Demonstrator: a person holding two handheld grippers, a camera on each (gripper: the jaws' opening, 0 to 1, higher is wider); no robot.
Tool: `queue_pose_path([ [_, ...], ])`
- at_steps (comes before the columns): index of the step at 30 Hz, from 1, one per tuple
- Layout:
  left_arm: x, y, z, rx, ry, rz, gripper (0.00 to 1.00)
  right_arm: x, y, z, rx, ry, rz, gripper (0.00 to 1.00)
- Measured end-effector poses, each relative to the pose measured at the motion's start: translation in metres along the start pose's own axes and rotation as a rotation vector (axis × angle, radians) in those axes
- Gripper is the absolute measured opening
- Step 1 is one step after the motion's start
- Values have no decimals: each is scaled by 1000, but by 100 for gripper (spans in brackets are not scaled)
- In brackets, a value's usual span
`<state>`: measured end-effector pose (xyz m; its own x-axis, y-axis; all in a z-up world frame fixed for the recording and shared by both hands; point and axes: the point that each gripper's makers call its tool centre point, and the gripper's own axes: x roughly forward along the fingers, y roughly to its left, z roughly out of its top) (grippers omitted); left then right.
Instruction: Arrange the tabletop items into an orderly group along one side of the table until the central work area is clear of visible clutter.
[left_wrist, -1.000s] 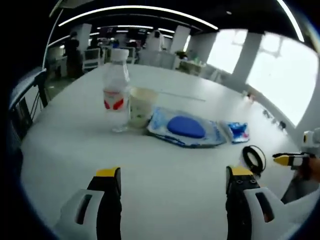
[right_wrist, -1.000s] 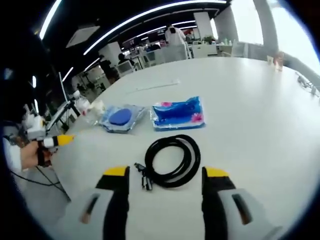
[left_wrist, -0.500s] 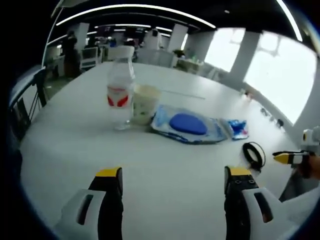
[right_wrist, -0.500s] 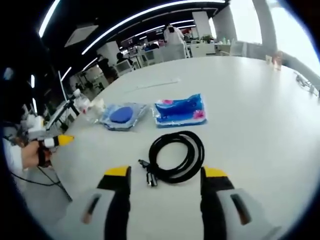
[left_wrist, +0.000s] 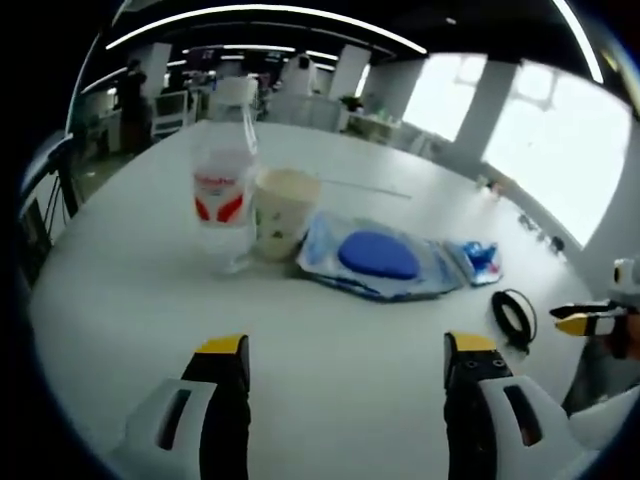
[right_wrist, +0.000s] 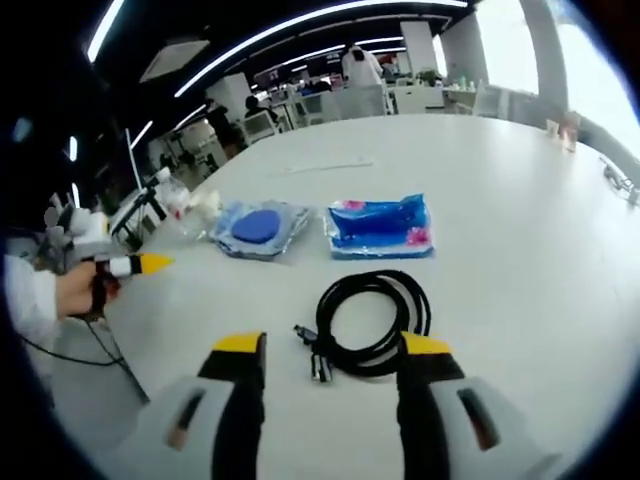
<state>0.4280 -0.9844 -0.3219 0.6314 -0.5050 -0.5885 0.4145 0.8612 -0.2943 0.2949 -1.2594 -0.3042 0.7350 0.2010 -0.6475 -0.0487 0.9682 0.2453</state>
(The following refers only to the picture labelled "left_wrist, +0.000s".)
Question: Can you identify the black cable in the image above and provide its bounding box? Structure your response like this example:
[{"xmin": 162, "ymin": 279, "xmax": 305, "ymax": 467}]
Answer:
[{"xmin": 490, "ymin": 288, "xmax": 539, "ymax": 352}]

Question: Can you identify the blue patterned packet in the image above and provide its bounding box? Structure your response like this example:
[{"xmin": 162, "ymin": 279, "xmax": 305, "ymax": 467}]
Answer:
[{"xmin": 443, "ymin": 239, "xmax": 502, "ymax": 288}]

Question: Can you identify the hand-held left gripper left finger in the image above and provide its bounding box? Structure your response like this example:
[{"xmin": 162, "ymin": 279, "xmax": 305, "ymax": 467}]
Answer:
[{"xmin": 107, "ymin": 333, "xmax": 251, "ymax": 480}]

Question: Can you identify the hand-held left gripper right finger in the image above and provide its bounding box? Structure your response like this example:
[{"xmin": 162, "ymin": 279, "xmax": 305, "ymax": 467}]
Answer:
[{"xmin": 442, "ymin": 330, "xmax": 600, "ymax": 480}]

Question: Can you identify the white chair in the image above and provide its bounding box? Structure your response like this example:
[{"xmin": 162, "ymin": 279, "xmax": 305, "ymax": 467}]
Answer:
[{"xmin": 154, "ymin": 91, "xmax": 196, "ymax": 139}]

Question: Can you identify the black tripod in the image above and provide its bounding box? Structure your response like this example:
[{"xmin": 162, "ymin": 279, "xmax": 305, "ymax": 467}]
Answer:
[{"xmin": 47, "ymin": 149, "xmax": 82, "ymax": 219}]

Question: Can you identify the clear plastic bottle red label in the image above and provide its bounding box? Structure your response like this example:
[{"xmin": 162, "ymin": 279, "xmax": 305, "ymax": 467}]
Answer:
[{"xmin": 191, "ymin": 77, "xmax": 262, "ymax": 274}]

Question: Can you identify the long ceiling light strip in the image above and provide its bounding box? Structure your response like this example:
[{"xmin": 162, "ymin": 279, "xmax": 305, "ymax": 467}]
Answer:
[{"xmin": 104, "ymin": 4, "xmax": 429, "ymax": 54}]

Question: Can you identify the cream paper cup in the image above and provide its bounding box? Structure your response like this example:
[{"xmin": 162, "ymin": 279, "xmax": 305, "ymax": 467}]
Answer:
[{"xmin": 253, "ymin": 168, "xmax": 322, "ymax": 263}]

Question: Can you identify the tangled cable bundle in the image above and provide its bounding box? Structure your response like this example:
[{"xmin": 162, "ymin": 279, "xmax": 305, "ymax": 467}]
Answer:
[{"xmin": 519, "ymin": 214, "xmax": 567, "ymax": 252}]

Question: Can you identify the person's right hand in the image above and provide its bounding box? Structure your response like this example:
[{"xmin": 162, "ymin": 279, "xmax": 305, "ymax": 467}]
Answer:
[{"xmin": 602, "ymin": 309, "xmax": 640, "ymax": 360}]

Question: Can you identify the white table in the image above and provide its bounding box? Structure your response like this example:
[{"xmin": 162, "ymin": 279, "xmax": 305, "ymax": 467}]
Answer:
[{"xmin": 29, "ymin": 119, "xmax": 601, "ymax": 480}]

